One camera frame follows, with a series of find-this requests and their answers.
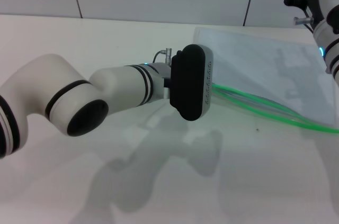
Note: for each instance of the silver right wrist connector plug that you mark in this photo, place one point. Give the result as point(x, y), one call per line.
point(303, 20)

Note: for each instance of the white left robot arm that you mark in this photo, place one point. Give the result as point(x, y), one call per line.
point(79, 94)

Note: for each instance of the transparent document bag green zipper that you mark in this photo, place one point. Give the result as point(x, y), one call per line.
point(265, 59)

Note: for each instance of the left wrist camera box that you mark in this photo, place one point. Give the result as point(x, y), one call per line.
point(188, 83)

